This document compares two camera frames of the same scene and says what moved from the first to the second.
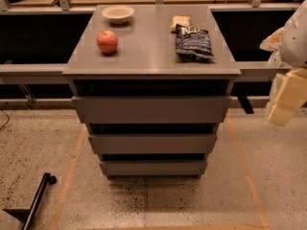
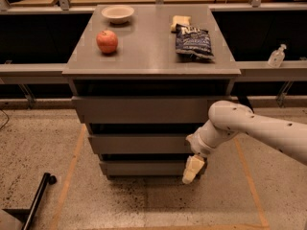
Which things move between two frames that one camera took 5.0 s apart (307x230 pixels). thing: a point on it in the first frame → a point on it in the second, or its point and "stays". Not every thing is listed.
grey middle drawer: x=153 y=144 stays
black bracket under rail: x=245 y=103 stays
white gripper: x=295 y=42 → x=200 y=145
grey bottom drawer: x=153 y=168 stays
